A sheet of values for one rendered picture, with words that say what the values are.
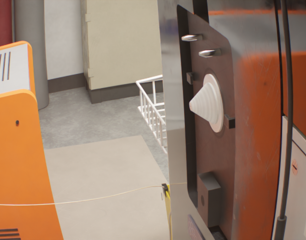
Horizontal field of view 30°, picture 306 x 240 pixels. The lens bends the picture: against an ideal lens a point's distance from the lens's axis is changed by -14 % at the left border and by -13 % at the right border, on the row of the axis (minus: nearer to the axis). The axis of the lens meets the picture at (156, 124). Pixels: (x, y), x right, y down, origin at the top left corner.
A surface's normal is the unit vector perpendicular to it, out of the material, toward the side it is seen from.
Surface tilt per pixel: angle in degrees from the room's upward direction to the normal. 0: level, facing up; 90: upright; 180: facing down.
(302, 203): 90
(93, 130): 0
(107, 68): 90
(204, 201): 90
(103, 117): 0
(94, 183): 0
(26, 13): 90
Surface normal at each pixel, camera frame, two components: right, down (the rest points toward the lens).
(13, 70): -0.07, -0.91
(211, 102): -0.45, 0.07
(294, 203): -0.97, 0.15
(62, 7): 0.24, 0.38
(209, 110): -0.41, 0.42
